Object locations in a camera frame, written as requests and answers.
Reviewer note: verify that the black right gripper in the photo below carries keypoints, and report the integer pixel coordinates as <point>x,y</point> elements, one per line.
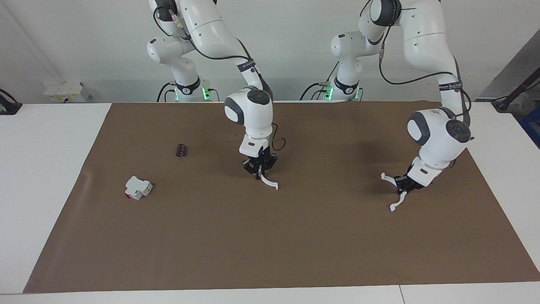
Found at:
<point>262,157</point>

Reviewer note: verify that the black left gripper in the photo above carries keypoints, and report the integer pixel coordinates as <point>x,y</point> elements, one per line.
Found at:
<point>415,182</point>

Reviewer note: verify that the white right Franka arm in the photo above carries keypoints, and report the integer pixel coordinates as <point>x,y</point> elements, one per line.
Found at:
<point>253,114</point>

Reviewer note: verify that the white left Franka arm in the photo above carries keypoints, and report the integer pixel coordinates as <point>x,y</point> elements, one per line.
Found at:
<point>438,135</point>

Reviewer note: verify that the brown paper table mat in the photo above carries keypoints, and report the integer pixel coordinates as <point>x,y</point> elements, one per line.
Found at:
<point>270,245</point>

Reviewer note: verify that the small black cylindrical capacitor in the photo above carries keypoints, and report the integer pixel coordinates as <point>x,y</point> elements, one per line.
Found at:
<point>182,150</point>

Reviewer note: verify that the blue box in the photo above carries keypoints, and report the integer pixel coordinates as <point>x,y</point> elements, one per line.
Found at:
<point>532,126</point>

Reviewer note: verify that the black tripod leg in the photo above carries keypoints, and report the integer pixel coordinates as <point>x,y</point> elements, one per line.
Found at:
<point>517,90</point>

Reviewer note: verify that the white circuit breaker red switch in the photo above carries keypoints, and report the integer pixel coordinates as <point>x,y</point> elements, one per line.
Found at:
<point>138,186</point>

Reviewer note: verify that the black clamp mount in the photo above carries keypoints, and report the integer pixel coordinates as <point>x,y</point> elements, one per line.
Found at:
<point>8,107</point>

